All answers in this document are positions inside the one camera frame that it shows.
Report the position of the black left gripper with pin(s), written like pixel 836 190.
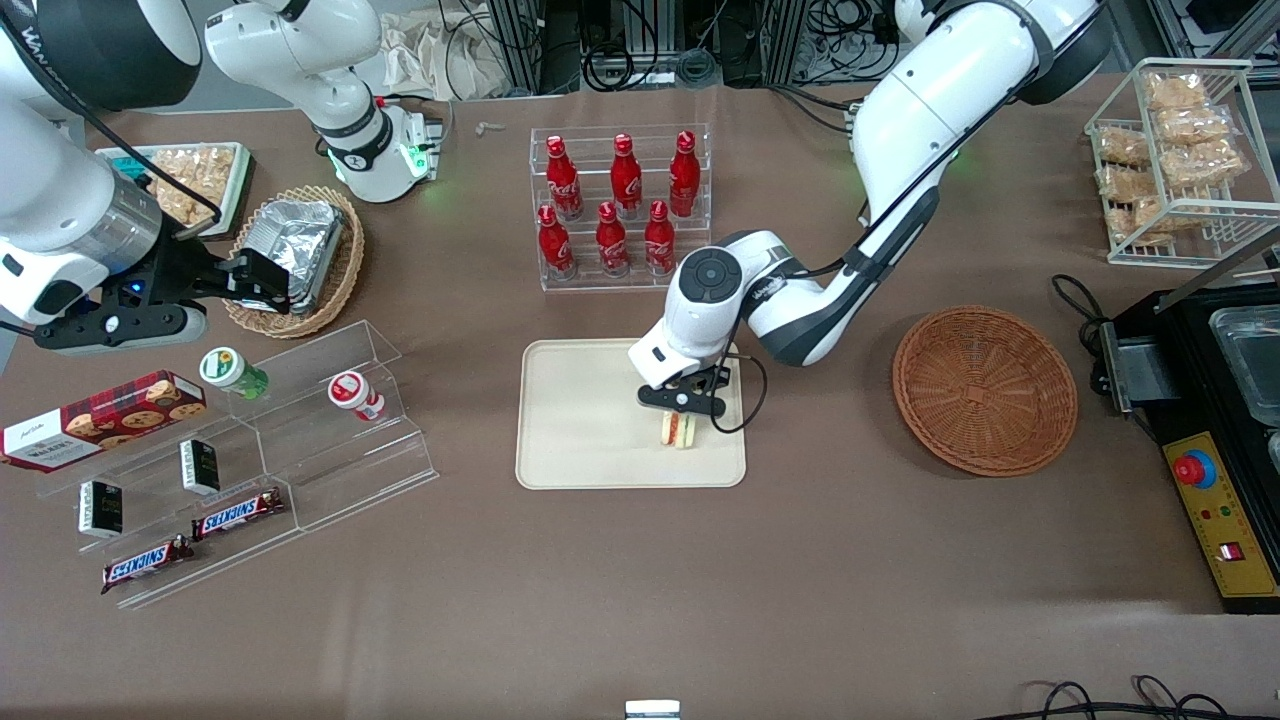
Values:
pixel 710 378

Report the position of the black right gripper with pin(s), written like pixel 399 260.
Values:
pixel 183 272

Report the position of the triangular white bread sandwich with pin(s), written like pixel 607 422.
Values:
pixel 678 435

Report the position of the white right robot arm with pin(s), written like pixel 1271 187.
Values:
pixel 60 200

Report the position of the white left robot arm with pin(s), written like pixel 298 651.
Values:
pixel 920 110

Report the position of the light wicker basket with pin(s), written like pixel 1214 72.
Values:
pixel 340 270

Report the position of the cream plastic tray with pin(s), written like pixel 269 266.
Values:
pixel 580 420

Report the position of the brown wicker basket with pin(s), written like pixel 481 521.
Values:
pixel 985 390

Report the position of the silver foil pack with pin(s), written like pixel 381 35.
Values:
pixel 300 235

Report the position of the shallow snack container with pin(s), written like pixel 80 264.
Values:
pixel 240 200

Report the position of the green lidded cup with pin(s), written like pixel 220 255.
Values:
pixel 228 368

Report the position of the clear bag of crackers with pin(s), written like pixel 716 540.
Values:
pixel 1155 220
pixel 1205 165
pixel 1192 126
pixel 215 170
pixel 1122 147
pixel 1122 183
pixel 175 185
pixel 1175 92

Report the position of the red lidded cup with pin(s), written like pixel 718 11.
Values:
pixel 352 395

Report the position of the red Coca-Cola bottle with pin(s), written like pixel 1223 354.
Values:
pixel 626 178
pixel 553 245
pixel 658 240
pixel 562 180
pixel 684 176
pixel 611 243

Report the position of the small black box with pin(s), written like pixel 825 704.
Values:
pixel 100 508
pixel 200 466

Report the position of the clear acrylic tiered shelf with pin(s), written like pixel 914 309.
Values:
pixel 330 470

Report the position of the red tartan cookie box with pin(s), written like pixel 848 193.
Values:
pixel 100 420

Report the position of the clear acrylic bottle rack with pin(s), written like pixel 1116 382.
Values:
pixel 700 200

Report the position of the Snickers chocolate bar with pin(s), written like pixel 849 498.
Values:
pixel 238 513
pixel 147 562

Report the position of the white cloth bag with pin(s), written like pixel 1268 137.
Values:
pixel 430 55

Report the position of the small white metal block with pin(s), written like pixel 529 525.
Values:
pixel 652 711

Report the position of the background equipment rack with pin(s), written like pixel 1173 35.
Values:
pixel 540 40

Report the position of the black box with grey face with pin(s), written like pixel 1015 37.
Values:
pixel 1150 375

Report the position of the black machine base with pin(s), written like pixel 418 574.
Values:
pixel 1200 400

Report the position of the yellow control panel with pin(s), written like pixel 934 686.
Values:
pixel 1225 510

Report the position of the steel container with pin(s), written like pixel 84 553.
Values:
pixel 1250 370

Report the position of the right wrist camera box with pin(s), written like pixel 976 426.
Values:
pixel 120 328

